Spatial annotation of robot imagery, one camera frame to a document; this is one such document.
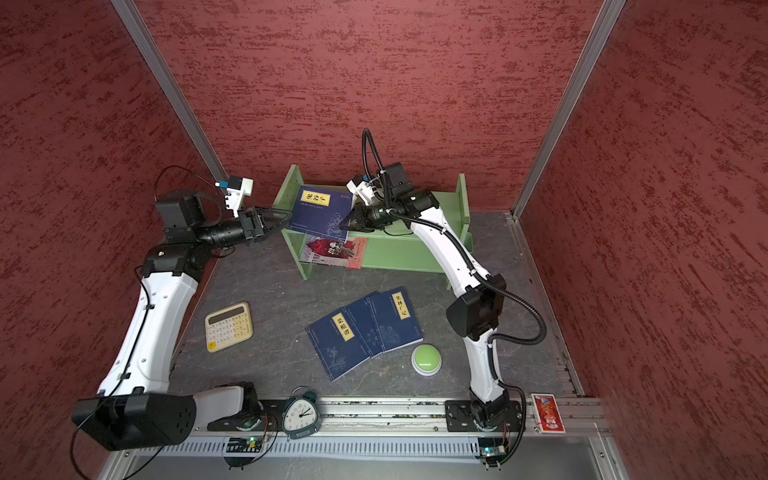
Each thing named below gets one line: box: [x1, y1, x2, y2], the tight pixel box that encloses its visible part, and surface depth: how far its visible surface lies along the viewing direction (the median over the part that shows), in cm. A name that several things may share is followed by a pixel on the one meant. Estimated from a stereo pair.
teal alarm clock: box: [281, 391, 322, 442], surface depth 72 cm
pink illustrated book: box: [300, 235, 367, 270], surface depth 94 cm
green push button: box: [411, 343, 442, 377], surface depth 84 cm
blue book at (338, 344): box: [304, 307, 373, 383], surface depth 87 cm
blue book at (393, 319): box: [366, 287, 424, 353], surface depth 92 cm
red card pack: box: [531, 393, 566, 434], surface depth 75 cm
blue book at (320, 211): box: [287, 185, 355, 243], surface depth 78 cm
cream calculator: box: [204, 301, 253, 353], surface depth 89 cm
